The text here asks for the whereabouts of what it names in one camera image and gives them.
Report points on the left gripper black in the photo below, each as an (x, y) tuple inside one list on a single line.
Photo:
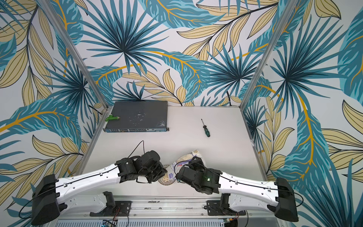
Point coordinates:
[(161, 171)]

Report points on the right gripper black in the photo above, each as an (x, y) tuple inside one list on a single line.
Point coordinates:
[(182, 173)]

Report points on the oats bag white purple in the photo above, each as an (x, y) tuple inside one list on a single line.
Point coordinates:
[(174, 168)]

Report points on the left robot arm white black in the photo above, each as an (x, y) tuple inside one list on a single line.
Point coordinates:
[(54, 196)]

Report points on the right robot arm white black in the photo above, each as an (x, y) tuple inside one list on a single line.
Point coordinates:
[(240, 194)]

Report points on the patterned breakfast bowl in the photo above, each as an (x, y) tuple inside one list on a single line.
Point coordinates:
[(166, 178)]

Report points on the green plastic toy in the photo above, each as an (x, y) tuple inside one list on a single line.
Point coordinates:
[(111, 118)]

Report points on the green handled screwdriver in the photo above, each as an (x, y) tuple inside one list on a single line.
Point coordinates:
[(205, 129)]

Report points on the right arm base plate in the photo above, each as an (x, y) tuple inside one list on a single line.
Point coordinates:
[(214, 208)]

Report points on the grey network switch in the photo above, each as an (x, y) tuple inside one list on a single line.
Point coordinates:
[(139, 116)]

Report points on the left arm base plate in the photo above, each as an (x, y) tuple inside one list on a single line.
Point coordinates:
[(120, 209)]

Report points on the aluminium front rail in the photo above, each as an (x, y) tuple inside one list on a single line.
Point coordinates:
[(162, 212)]

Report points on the right aluminium frame post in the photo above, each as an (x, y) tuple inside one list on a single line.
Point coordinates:
[(290, 5)]

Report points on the aluminium frame post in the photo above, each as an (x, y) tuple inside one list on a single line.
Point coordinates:
[(60, 29), (290, 5)]

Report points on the left aluminium frame post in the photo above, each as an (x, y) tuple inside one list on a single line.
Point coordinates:
[(60, 29)]

